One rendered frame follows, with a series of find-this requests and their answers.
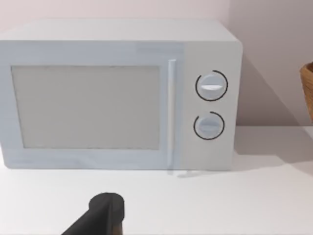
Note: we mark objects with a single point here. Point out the woven wicker basket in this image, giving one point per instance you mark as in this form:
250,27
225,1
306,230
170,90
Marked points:
307,90

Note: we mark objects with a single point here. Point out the microwave door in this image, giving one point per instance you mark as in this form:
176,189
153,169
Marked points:
85,156

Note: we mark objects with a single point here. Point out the smaller microwave knob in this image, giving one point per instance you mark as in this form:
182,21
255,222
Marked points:
209,125

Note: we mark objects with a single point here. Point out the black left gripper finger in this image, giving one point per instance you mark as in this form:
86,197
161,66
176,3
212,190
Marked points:
102,215

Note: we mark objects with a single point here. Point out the larger microwave knob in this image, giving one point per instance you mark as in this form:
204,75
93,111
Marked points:
211,85

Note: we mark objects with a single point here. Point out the pale microwave oven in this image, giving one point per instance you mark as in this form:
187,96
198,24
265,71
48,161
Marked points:
207,151

